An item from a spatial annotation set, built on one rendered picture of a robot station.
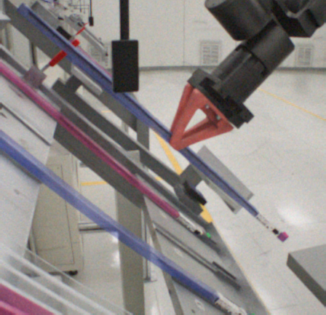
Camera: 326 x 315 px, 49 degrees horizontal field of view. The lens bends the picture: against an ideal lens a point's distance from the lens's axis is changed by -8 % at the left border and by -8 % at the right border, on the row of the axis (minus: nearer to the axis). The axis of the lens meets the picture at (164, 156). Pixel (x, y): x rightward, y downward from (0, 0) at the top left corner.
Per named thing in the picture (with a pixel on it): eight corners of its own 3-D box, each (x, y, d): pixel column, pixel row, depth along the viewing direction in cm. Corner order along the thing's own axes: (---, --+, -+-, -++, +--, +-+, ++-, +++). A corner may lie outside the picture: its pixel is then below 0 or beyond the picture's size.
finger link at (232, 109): (157, 139, 44) (214, 81, 43) (148, 121, 51) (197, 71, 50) (196, 174, 47) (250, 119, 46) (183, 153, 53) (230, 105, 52)
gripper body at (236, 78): (209, 91, 42) (254, 46, 41) (188, 76, 52) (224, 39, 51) (245, 128, 45) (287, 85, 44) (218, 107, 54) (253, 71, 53)
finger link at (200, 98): (156, 136, 45) (211, 79, 44) (147, 119, 52) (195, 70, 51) (195, 170, 48) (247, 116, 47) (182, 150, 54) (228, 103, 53)
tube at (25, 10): (279, 238, 60) (284, 233, 59) (282, 242, 58) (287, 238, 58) (18, 10, 41) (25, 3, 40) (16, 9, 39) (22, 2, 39)
